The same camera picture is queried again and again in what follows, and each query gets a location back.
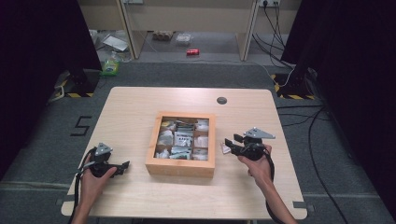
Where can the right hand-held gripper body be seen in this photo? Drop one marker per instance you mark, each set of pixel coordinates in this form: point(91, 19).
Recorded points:
point(253, 149)

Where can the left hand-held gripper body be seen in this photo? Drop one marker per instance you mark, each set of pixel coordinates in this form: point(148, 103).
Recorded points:
point(101, 160)

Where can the white tea packet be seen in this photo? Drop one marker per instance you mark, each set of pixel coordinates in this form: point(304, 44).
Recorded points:
point(225, 148)

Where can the wooden compartment box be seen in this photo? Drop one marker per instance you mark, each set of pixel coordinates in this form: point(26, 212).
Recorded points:
point(180, 169)

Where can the person's right hand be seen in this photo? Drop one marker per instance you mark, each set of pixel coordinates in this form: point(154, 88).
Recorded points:
point(260, 169)

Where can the person's left hand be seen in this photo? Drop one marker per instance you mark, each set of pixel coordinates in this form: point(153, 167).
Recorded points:
point(91, 185)

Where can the round grey table grommet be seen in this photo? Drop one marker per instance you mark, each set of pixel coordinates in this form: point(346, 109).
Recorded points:
point(221, 100)

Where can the assortment of small sachets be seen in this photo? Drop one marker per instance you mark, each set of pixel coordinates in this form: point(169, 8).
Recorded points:
point(182, 138)

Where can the grey table foot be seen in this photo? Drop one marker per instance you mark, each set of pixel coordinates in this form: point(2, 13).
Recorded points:
point(59, 202)
point(303, 205)

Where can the black stand base striped tape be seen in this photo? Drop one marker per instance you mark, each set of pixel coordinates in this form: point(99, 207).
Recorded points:
point(79, 84)
point(294, 88)

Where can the green packet on floor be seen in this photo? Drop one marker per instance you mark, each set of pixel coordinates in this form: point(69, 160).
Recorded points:
point(110, 67)

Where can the red can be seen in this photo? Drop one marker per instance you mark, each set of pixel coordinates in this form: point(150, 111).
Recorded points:
point(192, 51)

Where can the clear plastic container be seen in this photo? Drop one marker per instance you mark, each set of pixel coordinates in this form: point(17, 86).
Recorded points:
point(183, 38)

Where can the black curtain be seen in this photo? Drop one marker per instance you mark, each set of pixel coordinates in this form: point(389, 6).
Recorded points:
point(37, 62)
point(358, 68)

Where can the white plastic bag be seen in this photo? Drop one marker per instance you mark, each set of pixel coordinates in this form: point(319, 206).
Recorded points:
point(115, 42)

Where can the cardboard egg tray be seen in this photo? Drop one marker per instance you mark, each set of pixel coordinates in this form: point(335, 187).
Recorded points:
point(162, 34)

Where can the beige wooden desk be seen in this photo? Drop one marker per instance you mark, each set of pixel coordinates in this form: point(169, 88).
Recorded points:
point(186, 15)

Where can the white wall socket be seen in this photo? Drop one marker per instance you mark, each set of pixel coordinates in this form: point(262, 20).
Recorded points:
point(269, 2)

